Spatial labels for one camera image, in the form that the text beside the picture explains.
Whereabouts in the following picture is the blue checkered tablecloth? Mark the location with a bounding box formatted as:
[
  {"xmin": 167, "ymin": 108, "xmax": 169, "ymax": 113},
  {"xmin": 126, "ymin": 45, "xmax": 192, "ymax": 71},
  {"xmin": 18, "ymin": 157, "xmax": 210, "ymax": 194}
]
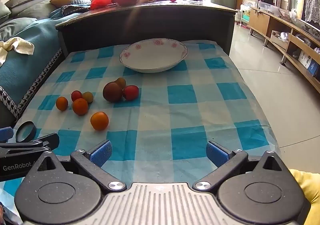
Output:
[{"xmin": 0, "ymin": 40, "xmax": 282, "ymax": 215}]

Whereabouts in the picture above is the yellow cloth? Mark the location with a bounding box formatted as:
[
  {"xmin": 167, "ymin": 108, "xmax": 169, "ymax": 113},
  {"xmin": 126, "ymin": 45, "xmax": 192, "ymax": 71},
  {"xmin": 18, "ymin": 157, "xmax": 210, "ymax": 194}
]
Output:
[{"xmin": 289, "ymin": 168, "xmax": 320, "ymax": 225}]

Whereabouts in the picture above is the white wire rack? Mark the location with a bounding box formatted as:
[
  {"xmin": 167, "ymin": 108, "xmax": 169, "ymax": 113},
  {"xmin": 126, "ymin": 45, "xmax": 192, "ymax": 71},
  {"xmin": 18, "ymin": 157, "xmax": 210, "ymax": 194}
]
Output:
[{"xmin": 241, "ymin": 0, "xmax": 260, "ymax": 25}]

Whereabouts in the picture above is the dark red-brown tomato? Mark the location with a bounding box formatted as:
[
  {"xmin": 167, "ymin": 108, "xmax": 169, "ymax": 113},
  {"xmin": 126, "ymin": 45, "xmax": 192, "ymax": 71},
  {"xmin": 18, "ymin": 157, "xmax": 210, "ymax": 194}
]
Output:
[{"xmin": 103, "ymin": 82, "xmax": 123, "ymax": 103}]

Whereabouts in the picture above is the red cherry tomato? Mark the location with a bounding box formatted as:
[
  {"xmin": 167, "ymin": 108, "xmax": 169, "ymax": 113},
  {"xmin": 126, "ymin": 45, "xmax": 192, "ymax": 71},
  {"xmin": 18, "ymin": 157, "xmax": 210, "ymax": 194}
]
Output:
[
  {"xmin": 122, "ymin": 85, "xmax": 139, "ymax": 101},
  {"xmin": 71, "ymin": 90, "xmax": 83, "ymax": 102}
]

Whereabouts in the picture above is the houndstooth pillow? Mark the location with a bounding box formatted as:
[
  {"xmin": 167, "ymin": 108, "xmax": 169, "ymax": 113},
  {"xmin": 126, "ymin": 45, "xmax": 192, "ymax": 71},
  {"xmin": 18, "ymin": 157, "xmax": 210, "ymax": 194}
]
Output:
[{"xmin": 61, "ymin": 0, "xmax": 93, "ymax": 16}]

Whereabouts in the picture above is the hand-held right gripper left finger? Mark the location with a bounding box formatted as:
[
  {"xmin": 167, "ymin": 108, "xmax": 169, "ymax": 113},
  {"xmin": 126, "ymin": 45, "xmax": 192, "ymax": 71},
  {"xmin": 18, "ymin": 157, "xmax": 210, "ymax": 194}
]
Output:
[{"xmin": 27, "ymin": 140, "xmax": 127, "ymax": 192}]

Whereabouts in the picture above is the clear plastic bin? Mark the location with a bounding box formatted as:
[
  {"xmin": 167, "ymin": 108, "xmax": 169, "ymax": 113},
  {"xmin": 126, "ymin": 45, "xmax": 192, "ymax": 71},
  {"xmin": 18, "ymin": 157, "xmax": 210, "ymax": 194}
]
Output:
[{"xmin": 257, "ymin": 1, "xmax": 280, "ymax": 12}]

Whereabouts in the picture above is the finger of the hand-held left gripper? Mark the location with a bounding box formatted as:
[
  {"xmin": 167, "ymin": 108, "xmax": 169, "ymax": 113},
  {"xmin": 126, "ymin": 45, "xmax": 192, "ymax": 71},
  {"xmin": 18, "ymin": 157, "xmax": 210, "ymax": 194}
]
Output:
[
  {"xmin": 0, "ymin": 133, "xmax": 60, "ymax": 151},
  {"xmin": 0, "ymin": 127, "xmax": 14, "ymax": 143}
]

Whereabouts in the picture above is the cream towel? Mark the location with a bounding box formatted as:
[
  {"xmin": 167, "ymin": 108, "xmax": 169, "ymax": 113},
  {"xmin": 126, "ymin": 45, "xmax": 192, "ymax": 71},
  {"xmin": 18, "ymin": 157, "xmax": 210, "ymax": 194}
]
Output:
[{"xmin": 0, "ymin": 37, "xmax": 35, "ymax": 66}]

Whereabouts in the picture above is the white box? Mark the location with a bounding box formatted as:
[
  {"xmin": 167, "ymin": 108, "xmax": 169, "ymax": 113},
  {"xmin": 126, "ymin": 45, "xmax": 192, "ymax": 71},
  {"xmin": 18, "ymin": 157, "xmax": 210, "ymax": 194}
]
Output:
[{"xmin": 299, "ymin": 51, "xmax": 312, "ymax": 68}]

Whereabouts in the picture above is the yellow-green cherry tomato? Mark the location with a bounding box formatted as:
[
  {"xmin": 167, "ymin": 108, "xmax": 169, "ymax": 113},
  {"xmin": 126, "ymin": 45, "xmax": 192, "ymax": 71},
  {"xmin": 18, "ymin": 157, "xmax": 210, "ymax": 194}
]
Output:
[{"xmin": 82, "ymin": 91, "xmax": 94, "ymax": 103}]

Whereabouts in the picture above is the small orange mandarin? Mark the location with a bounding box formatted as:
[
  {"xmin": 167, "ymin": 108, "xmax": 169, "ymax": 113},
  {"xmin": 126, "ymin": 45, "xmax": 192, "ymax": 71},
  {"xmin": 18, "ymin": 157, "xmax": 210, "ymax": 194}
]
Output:
[
  {"xmin": 90, "ymin": 111, "xmax": 109, "ymax": 131},
  {"xmin": 72, "ymin": 98, "xmax": 89, "ymax": 116},
  {"xmin": 55, "ymin": 96, "xmax": 69, "ymax": 111}
]

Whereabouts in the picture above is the black ring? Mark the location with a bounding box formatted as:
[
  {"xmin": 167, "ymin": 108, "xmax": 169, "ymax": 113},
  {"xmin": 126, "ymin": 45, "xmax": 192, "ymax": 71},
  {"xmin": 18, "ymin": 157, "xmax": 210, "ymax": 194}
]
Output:
[{"xmin": 15, "ymin": 121, "xmax": 37, "ymax": 143}]

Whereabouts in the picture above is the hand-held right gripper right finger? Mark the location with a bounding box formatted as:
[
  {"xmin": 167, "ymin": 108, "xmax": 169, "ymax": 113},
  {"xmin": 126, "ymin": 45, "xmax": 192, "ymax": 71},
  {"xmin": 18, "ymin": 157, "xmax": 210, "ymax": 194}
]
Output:
[{"xmin": 193, "ymin": 140, "xmax": 294, "ymax": 192}]

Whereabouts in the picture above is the white floral bowl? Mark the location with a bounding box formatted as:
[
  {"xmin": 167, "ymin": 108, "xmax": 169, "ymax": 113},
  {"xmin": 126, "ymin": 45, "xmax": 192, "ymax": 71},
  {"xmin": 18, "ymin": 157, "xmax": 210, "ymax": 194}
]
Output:
[{"xmin": 119, "ymin": 38, "xmax": 188, "ymax": 73}]

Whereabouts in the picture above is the blue box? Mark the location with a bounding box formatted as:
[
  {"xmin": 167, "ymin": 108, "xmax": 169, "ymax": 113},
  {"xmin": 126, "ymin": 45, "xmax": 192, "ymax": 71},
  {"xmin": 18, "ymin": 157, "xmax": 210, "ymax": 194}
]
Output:
[{"xmin": 307, "ymin": 61, "xmax": 320, "ymax": 78}]

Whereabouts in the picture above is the dark wooden coffee table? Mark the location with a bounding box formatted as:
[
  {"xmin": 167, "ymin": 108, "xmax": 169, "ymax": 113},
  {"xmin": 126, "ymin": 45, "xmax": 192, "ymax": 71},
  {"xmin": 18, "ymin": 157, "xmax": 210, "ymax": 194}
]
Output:
[{"xmin": 55, "ymin": 0, "xmax": 238, "ymax": 59}]

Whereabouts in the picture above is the yellow-orange cherry tomato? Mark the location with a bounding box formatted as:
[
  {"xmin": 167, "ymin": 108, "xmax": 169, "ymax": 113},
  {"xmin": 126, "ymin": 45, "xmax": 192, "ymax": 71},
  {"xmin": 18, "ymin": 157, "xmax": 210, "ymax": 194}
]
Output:
[{"xmin": 115, "ymin": 77, "xmax": 127, "ymax": 90}]

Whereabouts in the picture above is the wooden TV stand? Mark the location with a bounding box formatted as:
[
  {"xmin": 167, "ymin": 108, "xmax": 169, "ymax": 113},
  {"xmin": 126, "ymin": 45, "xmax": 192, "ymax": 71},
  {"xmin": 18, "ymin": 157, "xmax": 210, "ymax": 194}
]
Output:
[{"xmin": 246, "ymin": 6, "xmax": 320, "ymax": 94}]

